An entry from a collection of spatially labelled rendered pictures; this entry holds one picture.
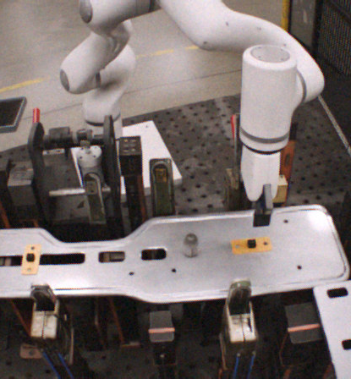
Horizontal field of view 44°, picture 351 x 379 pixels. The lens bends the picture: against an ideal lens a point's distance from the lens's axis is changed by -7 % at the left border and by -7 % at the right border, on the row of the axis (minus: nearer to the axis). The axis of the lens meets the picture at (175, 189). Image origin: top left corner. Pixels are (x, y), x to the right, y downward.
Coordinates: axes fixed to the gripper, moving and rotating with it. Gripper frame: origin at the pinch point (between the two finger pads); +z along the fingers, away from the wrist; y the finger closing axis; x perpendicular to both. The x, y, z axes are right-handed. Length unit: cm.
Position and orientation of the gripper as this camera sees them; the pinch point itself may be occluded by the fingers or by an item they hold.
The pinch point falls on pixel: (256, 204)
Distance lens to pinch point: 89.0
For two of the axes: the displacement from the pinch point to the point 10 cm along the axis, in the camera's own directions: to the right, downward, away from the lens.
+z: 0.3, 7.3, 6.8
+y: 0.7, 6.7, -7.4
